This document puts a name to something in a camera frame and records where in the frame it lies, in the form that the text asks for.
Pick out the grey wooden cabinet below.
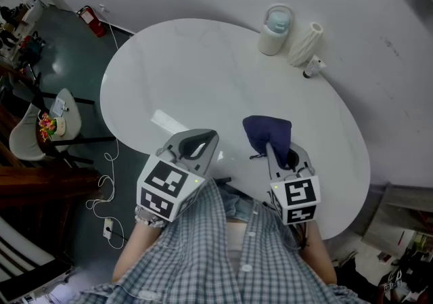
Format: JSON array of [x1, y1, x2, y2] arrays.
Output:
[[361, 183, 433, 246]]

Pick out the person's left forearm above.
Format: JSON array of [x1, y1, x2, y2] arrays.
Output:
[[112, 223, 163, 283]]

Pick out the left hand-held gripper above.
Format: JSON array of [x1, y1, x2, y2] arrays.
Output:
[[135, 128, 221, 223]]

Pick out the beaded bracelet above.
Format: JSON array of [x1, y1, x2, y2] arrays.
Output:
[[134, 206, 166, 228]]

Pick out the plaid shirt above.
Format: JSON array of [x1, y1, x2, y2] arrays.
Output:
[[69, 177, 369, 304]]

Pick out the white ribbed vase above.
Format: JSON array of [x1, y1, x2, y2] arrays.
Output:
[[287, 22, 324, 67]]

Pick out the red fire extinguisher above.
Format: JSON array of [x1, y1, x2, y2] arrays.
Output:
[[76, 5, 108, 39]]

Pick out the white chair with black legs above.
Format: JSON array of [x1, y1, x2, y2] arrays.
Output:
[[9, 88, 116, 165]]

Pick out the white kidney-shaped table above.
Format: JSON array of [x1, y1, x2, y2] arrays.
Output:
[[99, 18, 371, 241]]

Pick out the white pot of colourful flowers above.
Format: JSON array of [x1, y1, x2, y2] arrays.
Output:
[[39, 112, 67, 143]]

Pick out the white paper sheet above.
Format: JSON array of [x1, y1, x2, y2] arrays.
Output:
[[51, 96, 68, 117]]

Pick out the white cable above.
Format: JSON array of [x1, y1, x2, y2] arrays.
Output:
[[86, 4, 136, 250]]

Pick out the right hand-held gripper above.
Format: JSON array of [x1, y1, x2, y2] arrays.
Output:
[[265, 142, 321, 226]]

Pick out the person's right forearm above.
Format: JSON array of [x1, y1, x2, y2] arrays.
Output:
[[299, 221, 338, 285]]

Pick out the blue jeans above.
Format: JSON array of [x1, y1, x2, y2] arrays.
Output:
[[219, 187, 254, 222]]

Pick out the blue cloth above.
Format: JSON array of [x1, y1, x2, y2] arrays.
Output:
[[242, 115, 293, 170]]

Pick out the white tube with black cap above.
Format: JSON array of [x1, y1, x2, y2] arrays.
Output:
[[302, 55, 327, 79]]

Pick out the spare gripper device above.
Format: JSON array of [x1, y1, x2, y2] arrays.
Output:
[[384, 270, 403, 293]]

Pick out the black floor cable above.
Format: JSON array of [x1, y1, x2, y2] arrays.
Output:
[[106, 227, 129, 242]]

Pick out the cream bottle with blue lid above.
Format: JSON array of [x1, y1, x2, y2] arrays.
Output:
[[257, 3, 294, 57]]

